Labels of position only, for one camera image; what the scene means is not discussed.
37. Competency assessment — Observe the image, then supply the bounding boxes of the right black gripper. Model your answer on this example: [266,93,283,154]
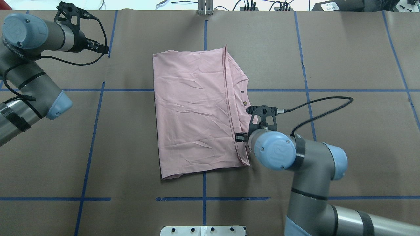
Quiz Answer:
[235,131,256,146]

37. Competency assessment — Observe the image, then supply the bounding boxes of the pink Snoopy t-shirt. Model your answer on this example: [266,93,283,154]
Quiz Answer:
[153,46,251,180]

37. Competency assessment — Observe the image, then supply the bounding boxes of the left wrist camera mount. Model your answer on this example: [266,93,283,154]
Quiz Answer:
[53,1,92,33]

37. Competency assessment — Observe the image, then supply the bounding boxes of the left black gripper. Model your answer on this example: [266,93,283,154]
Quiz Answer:
[75,34,110,55]

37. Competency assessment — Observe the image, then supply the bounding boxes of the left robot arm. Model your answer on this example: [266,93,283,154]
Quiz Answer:
[1,9,109,145]

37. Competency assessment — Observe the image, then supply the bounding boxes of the brown paper table cover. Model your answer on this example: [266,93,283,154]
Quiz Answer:
[1,9,419,236]

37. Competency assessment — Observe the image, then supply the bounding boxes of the black box with label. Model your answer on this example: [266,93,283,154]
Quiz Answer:
[311,0,365,12]

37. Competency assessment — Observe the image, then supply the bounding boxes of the aluminium frame post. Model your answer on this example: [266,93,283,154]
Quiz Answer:
[197,0,214,15]

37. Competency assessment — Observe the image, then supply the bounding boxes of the right black camera cable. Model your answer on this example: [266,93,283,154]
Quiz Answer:
[277,96,354,136]

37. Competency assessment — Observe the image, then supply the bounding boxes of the left black camera cable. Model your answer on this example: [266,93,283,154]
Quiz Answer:
[3,13,108,100]

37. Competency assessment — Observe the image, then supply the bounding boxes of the black camera cable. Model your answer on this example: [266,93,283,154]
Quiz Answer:
[3,13,108,100]
[277,96,354,136]

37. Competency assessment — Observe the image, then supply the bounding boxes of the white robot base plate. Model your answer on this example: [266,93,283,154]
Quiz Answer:
[160,225,247,236]

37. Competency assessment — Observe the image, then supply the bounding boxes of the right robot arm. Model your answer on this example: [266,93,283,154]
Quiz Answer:
[235,129,420,236]

